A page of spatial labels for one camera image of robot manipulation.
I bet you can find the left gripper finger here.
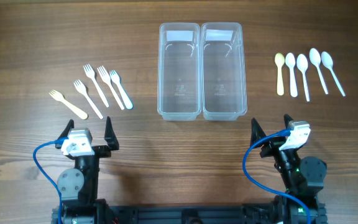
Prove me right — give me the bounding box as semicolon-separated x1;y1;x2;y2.
55;119;74;149
104;116;119;151

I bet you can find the white plastic spoon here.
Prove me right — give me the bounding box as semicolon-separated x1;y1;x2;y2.
309;48;329;95
285;53;298;97
296;54;310;102
321;52;346;96

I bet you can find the yellow plastic spoon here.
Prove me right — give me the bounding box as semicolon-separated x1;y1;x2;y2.
275;53;285;96

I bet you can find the white plastic fork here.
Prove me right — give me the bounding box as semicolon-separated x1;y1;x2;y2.
97;66;124;110
83;64;109;108
73;80;104;119

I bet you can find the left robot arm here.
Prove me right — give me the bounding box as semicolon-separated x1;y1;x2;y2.
51;117;119;224

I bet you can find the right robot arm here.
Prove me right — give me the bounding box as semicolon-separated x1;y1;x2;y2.
242;114;328;224

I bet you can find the right clear plastic container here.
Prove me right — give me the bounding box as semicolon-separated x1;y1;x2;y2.
201;22;247;121

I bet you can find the clear plastic container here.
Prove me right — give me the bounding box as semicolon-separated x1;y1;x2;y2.
157;22;201;121
201;22;247;121

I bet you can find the left clear plastic container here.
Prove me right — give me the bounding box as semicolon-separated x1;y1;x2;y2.
157;22;201;121

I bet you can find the yellow plastic fork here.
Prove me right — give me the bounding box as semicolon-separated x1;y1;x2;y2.
49;90;88;119

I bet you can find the left blue cable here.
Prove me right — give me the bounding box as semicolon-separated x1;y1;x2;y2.
32;138;70;224

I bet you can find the blue cable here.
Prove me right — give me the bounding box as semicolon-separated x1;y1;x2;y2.
32;138;70;224
242;128;312;224

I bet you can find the right blue cable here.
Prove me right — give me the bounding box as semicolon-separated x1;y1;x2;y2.
242;128;312;224

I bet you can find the white fork, bluish handle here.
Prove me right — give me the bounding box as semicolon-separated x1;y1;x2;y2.
109;70;133;110

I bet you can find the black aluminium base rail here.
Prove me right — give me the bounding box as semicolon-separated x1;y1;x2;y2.
52;203;326;224

